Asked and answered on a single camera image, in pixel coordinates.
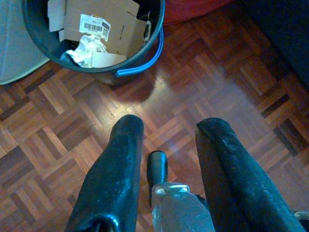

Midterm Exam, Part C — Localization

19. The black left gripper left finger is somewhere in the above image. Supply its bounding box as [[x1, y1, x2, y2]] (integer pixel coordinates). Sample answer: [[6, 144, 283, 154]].
[[65, 114, 145, 232]]

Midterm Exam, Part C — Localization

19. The black plastic bucket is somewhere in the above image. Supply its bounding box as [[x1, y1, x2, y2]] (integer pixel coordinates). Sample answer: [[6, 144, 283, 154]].
[[22, 0, 166, 78]]

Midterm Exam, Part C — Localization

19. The flattened brown cardboard box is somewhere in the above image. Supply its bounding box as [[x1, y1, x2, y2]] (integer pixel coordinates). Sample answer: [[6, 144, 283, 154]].
[[47, 0, 152, 58]]

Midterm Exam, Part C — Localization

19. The crumpled white paper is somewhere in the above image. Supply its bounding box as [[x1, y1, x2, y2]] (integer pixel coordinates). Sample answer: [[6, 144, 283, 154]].
[[65, 33, 109, 68]]

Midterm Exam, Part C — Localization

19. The white quilted mattress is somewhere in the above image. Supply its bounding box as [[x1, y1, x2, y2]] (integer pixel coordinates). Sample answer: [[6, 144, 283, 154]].
[[0, 0, 50, 85]]

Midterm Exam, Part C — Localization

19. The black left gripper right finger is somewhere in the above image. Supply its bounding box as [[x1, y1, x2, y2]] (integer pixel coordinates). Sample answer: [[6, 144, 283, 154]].
[[195, 117, 306, 232]]

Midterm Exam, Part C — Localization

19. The red folded cushion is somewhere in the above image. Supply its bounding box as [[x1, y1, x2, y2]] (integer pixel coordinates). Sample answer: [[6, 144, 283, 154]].
[[163, 0, 234, 25]]

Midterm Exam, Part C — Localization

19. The small brown cardboard piece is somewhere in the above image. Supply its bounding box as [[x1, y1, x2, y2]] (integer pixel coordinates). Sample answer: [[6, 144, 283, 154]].
[[91, 51, 127, 69]]

